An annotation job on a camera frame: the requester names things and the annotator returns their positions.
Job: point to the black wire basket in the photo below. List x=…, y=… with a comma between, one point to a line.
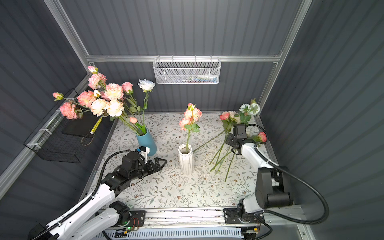
x=69, y=141

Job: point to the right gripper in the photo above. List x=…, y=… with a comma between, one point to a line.
x=229, y=140

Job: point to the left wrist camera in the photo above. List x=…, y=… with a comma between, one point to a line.
x=144, y=151

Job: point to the blue ceramic vase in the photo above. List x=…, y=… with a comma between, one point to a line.
x=147, y=141

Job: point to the yellow marker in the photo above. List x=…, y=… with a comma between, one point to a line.
x=95, y=127

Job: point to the pink multi-bloom rose stem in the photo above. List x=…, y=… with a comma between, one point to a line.
x=97, y=80

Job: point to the white rose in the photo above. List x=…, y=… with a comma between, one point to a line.
x=147, y=86

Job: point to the pink peony stem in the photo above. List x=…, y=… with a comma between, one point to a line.
x=113, y=92

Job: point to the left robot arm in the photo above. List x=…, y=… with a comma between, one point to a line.
x=101, y=210

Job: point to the pink spray rose stem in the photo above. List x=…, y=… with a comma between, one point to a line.
x=74, y=109

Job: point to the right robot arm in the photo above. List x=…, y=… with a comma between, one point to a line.
x=273, y=188

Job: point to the pile of artificial flowers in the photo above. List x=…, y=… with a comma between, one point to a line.
x=229, y=120

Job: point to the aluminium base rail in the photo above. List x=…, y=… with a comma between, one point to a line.
x=173, y=218

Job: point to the coral spray rose stem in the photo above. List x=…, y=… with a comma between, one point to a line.
x=189, y=123

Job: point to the white green flower stem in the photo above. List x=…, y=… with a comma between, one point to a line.
x=247, y=111

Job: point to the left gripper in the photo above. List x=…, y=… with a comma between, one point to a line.
x=152, y=169

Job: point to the floral table mat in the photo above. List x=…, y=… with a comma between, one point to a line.
x=219, y=179

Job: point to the white ribbed vase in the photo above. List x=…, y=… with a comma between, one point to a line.
x=186, y=159

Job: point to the white wire basket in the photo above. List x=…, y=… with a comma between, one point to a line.
x=195, y=72

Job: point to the single pink rose stem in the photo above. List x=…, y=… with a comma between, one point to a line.
x=134, y=110

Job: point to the cream double peony stem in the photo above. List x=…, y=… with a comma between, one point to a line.
x=116, y=110

